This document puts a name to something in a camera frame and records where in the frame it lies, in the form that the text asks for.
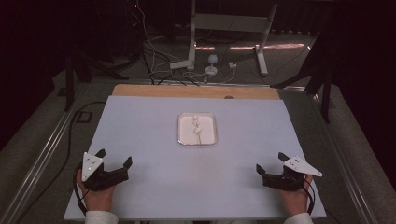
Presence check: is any pale blue table mat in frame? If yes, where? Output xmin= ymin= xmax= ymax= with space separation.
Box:
xmin=64 ymin=95 xmax=327 ymax=221

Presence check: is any round white device on base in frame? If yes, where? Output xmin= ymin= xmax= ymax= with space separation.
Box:
xmin=205 ymin=54 xmax=219 ymax=77

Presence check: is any black tripod stand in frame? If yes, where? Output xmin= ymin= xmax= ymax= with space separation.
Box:
xmin=64 ymin=46 xmax=141 ymax=112
xmin=270 ymin=31 xmax=332 ymax=124

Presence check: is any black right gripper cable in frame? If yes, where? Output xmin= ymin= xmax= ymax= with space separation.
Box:
xmin=303 ymin=178 xmax=317 ymax=216

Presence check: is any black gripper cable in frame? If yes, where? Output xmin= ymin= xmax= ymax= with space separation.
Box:
xmin=72 ymin=161 xmax=92 ymax=217
xmin=303 ymin=178 xmax=317 ymax=216

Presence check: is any aluminium floor rail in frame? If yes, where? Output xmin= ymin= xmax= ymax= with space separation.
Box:
xmin=312 ymin=92 xmax=379 ymax=224
xmin=0 ymin=82 xmax=90 ymax=224

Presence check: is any person's left hand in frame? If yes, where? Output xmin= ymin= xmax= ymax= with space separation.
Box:
xmin=76 ymin=169 xmax=117 ymax=213

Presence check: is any black floor cable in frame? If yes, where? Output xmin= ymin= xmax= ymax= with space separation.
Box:
xmin=13 ymin=101 xmax=107 ymax=224

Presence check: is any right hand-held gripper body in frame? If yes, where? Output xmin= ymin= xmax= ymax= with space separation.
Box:
xmin=262 ymin=155 xmax=323 ymax=192

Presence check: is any white power strip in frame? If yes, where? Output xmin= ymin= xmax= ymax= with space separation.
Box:
xmin=169 ymin=60 xmax=194 ymax=70

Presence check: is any white cable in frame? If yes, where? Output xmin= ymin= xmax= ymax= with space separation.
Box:
xmin=134 ymin=0 xmax=188 ymax=80

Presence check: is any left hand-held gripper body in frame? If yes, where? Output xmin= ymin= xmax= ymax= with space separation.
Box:
xmin=81 ymin=151 xmax=130 ymax=191

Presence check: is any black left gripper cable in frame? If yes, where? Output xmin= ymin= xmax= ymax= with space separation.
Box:
xmin=72 ymin=161 xmax=92 ymax=217

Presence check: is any thin wooden skewer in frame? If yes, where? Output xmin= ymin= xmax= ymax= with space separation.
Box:
xmin=194 ymin=114 xmax=203 ymax=147

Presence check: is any white metal stand frame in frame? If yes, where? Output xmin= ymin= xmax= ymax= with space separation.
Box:
xmin=187 ymin=0 xmax=278 ymax=77

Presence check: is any white square tray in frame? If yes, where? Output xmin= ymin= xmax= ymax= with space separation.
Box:
xmin=177 ymin=112 xmax=218 ymax=147

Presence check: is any person's right hand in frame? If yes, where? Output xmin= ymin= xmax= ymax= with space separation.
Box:
xmin=276 ymin=174 xmax=314 ymax=216

